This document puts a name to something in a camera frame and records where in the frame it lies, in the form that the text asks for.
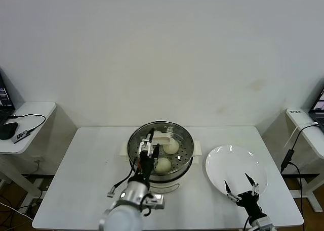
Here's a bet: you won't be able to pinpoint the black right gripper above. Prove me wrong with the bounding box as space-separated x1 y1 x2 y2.
223 173 262 214

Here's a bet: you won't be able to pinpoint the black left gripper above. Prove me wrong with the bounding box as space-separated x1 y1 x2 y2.
138 128 159 177

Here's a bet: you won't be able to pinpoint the white steamed baozi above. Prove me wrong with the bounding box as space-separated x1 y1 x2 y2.
163 142 180 155
154 157 172 175

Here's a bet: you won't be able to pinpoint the stainless steel steamer basket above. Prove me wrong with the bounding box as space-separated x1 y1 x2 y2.
127 120 195 179

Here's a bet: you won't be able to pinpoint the white round plate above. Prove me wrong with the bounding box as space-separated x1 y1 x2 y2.
205 145 268 199

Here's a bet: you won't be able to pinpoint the cream electric cooking pot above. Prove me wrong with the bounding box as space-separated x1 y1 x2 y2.
119 140 203 196

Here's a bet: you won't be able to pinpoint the white side table with label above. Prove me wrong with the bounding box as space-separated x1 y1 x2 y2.
286 107 324 213

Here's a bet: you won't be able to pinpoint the white side table with mouse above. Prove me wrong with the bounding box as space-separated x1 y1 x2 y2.
0 102 57 199

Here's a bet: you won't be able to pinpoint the black usb drive with print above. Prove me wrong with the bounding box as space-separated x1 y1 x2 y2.
12 129 34 144

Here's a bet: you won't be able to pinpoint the black computer mouse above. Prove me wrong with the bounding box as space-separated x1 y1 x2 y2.
0 122 19 140

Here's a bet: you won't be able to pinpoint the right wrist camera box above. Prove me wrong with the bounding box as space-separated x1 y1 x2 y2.
253 218 274 231

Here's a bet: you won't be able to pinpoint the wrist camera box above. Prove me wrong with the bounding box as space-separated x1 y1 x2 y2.
253 218 274 231
148 194 166 209

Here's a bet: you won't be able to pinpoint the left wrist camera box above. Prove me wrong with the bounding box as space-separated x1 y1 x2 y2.
148 194 166 209

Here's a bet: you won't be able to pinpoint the black cable with inline adapter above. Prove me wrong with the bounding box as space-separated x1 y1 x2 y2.
280 123 320 199

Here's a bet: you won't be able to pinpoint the black left wrist camera cable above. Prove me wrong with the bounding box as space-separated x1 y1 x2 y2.
107 155 142 198

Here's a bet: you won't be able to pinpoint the white flat cable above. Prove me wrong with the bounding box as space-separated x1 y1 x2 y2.
283 122 319 148

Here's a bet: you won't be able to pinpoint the thin black usb cable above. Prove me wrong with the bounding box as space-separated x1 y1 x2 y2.
7 113 47 133

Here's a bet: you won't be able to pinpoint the black laptop showing camera view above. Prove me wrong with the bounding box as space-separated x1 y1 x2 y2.
309 88 324 130

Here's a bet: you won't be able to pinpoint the white floor cable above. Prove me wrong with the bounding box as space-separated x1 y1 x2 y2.
0 202 33 220

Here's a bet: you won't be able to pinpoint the black floor cables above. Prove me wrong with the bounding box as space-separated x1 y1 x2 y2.
0 188 33 231

